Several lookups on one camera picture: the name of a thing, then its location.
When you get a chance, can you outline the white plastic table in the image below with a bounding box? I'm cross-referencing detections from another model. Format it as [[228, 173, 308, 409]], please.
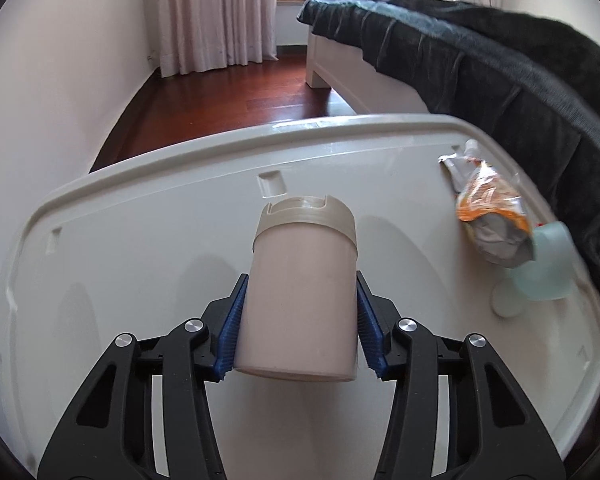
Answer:
[[0, 112, 600, 480]]

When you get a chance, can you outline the light blue plastic cup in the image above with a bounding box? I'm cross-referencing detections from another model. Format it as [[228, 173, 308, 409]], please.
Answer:
[[502, 221, 573, 302]]

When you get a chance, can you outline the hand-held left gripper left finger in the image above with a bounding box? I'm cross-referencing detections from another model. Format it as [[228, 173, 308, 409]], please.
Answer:
[[36, 272, 251, 480]]

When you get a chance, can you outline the silver orange snack packet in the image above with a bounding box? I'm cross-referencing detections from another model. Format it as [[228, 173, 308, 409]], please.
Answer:
[[437, 139, 537, 268]]

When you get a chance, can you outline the white bed frame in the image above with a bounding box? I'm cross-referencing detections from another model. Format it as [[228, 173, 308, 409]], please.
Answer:
[[305, 32, 431, 116]]

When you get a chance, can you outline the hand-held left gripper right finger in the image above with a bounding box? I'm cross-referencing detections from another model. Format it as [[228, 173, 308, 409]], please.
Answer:
[[355, 270, 566, 480]]

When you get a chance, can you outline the beige cup with lid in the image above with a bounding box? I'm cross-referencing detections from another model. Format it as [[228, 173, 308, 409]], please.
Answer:
[[232, 194, 359, 383]]

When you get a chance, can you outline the white round cap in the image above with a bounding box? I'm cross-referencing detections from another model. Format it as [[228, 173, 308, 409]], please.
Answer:
[[490, 280, 523, 318]]

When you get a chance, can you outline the pink patterned curtain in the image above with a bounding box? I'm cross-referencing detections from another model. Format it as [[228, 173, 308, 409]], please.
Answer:
[[154, 0, 280, 78]]

